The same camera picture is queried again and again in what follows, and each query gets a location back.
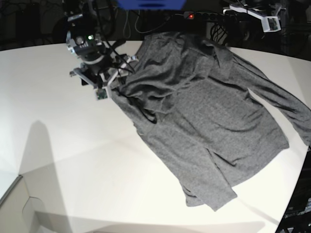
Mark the grey long-sleeve t-shirt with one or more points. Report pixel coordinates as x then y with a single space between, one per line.
191 102

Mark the grey side table panel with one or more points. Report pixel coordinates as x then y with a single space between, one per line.
17 214

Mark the blue plastic box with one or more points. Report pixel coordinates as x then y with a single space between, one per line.
151 4

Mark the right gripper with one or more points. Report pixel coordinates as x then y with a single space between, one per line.
102 75

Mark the black power strip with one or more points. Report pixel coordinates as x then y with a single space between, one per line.
209 17

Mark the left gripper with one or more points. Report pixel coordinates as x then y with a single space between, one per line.
266 12

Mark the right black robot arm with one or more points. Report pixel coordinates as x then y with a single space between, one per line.
87 39

